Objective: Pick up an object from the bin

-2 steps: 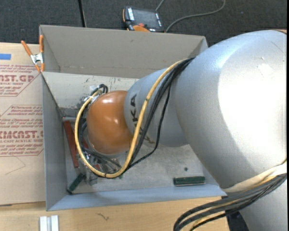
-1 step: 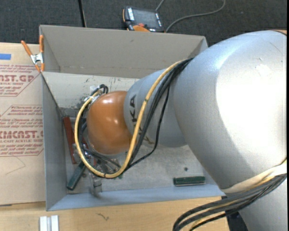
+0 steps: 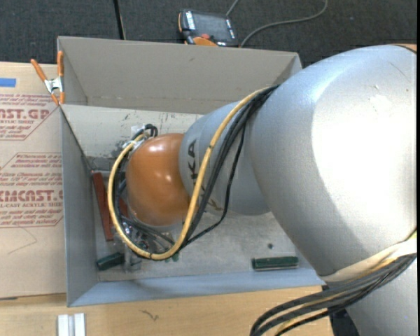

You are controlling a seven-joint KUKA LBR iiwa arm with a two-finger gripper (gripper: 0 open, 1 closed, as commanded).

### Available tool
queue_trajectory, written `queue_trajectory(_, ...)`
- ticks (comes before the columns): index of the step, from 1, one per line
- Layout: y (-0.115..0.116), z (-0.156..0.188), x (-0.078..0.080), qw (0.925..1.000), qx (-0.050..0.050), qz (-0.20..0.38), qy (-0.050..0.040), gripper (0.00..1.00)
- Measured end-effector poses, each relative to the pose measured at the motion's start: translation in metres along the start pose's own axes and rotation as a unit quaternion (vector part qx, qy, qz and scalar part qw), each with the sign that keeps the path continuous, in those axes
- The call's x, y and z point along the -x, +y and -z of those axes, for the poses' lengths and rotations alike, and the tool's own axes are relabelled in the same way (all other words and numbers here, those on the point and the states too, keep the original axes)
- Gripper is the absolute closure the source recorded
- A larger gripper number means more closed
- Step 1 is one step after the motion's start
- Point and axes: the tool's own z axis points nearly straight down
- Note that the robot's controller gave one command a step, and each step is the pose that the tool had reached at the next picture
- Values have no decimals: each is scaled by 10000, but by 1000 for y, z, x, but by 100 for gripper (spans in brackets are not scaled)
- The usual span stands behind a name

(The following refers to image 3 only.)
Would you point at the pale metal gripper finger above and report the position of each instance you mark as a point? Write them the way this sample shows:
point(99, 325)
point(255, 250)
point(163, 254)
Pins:
point(127, 259)
point(137, 264)

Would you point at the dark green flat block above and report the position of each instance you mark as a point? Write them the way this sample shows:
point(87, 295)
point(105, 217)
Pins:
point(109, 260)
point(275, 262)

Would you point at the brown cardboard board red print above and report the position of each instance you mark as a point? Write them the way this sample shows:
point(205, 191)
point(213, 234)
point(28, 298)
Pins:
point(28, 250)

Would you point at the red-brown flat block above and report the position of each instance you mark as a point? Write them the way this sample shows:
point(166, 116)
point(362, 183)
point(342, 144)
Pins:
point(103, 205)

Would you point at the grey metal bin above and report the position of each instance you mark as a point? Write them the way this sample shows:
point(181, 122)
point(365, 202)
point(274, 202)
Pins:
point(182, 79)

